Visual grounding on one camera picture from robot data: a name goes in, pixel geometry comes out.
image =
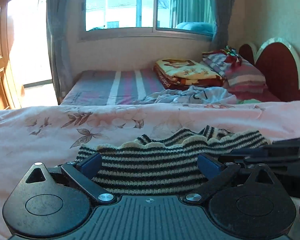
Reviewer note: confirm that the red ribbon bow decoration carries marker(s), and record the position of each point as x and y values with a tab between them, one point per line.
231	57

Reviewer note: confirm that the yellow red folded blanket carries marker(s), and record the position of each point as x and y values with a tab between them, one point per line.
180	74

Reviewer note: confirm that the brown wooden door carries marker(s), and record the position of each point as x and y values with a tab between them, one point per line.
9	98

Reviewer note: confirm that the striped pink grey pillow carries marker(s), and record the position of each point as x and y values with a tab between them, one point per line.
245	78

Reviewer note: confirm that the left grey curtain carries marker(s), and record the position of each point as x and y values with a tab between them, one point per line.
57	44

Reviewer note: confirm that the red white heart headboard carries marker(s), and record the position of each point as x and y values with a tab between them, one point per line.
279	62

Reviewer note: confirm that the striped cream knit sweater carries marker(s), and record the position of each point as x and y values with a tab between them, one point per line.
164	167

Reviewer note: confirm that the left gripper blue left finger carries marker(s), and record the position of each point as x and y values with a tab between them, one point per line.
81	174

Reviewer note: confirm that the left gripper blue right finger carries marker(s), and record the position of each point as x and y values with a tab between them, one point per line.
218	175

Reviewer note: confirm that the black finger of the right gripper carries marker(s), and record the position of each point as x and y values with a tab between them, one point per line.
278	154

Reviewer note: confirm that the grey curtain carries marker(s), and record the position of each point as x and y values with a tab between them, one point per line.
57	44
221	10

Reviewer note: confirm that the crumpled light blue cloth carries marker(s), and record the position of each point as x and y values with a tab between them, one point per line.
193	95

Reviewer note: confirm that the right grey curtain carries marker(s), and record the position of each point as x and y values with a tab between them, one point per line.
221	10

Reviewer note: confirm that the pink floral bedsheet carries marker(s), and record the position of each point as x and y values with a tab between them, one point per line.
53	135

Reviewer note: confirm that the striped grey pink mattress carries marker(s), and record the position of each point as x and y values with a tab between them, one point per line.
100	88

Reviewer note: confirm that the sliding glass window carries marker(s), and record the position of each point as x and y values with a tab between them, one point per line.
103	19

